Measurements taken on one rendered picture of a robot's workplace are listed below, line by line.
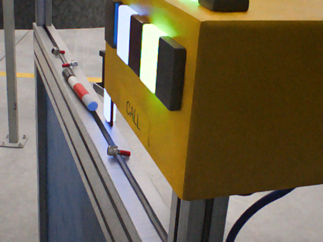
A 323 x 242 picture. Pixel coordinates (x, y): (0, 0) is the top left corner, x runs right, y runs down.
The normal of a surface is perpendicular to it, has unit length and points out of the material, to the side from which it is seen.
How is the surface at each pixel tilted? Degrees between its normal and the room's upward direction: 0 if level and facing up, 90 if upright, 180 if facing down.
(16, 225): 0
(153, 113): 90
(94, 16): 90
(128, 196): 0
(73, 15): 90
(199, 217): 90
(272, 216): 1
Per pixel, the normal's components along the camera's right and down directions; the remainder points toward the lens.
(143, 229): 0.07, -0.92
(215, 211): 0.33, 0.39
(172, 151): -0.94, 0.07
